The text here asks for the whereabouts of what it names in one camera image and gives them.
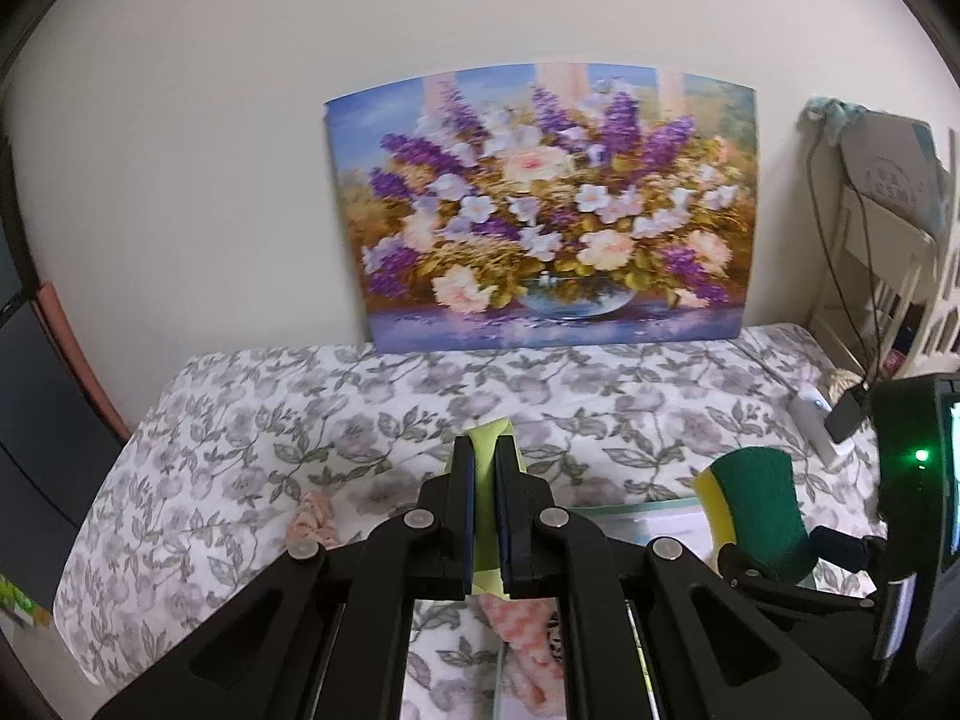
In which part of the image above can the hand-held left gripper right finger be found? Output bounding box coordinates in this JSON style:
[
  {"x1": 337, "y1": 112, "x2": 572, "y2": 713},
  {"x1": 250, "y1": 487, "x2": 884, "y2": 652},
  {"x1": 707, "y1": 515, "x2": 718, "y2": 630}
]
[{"x1": 495, "y1": 435, "x2": 875, "y2": 720}]

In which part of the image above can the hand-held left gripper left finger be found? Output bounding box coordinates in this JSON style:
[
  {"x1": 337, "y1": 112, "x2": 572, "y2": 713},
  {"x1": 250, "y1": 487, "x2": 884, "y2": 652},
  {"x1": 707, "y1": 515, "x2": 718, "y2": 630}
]
[{"x1": 94, "y1": 435, "x2": 477, "y2": 720}]

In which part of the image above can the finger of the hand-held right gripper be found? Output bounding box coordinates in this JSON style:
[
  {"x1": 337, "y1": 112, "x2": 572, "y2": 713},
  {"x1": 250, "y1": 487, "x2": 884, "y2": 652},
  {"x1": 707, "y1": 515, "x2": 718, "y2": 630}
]
[
  {"x1": 716, "y1": 540, "x2": 884, "y2": 616},
  {"x1": 806, "y1": 525, "x2": 890, "y2": 575}
]

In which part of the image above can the green and yellow sponge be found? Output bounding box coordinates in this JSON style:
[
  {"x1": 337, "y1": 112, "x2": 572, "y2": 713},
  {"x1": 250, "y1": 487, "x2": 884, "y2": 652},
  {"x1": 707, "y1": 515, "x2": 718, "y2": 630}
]
[{"x1": 690, "y1": 446, "x2": 818, "y2": 590}]

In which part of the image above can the pink chevron cloth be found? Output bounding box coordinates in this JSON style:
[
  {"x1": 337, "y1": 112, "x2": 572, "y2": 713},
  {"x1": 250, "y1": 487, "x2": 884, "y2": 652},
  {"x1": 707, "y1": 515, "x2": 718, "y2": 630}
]
[{"x1": 480, "y1": 592, "x2": 567, "y2": 706}]

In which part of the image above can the black power adapter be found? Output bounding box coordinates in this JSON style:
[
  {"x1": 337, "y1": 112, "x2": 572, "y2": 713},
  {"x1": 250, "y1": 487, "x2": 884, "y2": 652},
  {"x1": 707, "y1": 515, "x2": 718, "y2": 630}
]
[{"x1": 825, "y1": 386, "x2": 871, "y2": 443}]

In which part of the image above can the white plug-in device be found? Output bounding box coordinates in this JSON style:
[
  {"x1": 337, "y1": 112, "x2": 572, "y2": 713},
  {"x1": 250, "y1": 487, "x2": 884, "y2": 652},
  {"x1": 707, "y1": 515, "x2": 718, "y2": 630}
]
[{"x1": 787, "y1": 386, "x2": 845, "y2": 466}]

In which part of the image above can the pink scrunchie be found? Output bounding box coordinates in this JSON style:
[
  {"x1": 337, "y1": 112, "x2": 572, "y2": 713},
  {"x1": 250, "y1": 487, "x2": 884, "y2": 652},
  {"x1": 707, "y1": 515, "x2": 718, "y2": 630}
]
[{"x1": 285, "y1": 490, "x2": 338, "y2": 547}]

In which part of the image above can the grey floral bed sheet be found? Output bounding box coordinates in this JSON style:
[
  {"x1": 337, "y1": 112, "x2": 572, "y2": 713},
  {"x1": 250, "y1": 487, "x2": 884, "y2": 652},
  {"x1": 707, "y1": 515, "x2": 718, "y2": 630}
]
[{"x1": 52, "y1": 322, "x2": 901, "y2": 720}]

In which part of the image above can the white chair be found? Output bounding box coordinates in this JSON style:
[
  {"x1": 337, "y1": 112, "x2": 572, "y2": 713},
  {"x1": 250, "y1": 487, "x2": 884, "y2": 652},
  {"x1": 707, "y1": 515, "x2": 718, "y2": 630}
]
[{"x1": 806, "y1": 187, "x2": 960, "y2": 383}]

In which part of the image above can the white hanging bag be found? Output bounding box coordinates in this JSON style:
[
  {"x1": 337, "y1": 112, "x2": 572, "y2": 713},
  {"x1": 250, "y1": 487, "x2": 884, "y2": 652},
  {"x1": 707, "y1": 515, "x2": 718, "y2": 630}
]
[{"x1": 836, "y1": 109, "x2": 953, "y2": 233}]

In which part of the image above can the floral painting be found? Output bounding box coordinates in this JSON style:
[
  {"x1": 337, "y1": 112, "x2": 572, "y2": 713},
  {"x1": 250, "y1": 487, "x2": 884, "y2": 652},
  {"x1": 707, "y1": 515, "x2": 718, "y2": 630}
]
[{"x1": 322, "y1": 64, "x2": 760, "y2": 353}]

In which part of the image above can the teal cloth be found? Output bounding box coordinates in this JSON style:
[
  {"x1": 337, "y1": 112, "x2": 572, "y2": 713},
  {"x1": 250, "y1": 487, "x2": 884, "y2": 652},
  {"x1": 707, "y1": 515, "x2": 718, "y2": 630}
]
[{"x1": 806, "y1": 96, "x2": 871, "y2": 140}]

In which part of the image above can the salmon pink board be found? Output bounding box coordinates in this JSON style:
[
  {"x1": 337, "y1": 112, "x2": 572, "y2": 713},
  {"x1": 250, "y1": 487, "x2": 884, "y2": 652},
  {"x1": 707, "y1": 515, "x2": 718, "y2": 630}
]
[{"x1": 34, "y1": 281, "x2": 132, "y2": 443}]

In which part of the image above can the black cabinet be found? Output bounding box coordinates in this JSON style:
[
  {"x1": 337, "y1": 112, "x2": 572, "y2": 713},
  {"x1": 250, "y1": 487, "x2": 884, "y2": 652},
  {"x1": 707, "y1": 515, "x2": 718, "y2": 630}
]
[{"x1": 0, "y1": 225, "x2": 132, "y2": 616}]

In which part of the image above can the colourful printed paper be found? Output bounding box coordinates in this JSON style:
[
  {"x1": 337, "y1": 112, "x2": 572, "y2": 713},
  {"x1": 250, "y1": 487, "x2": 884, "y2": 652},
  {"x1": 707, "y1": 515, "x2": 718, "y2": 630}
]
[{"x1": 0, "y1": 574, "x2": 53, "y2": 631}]

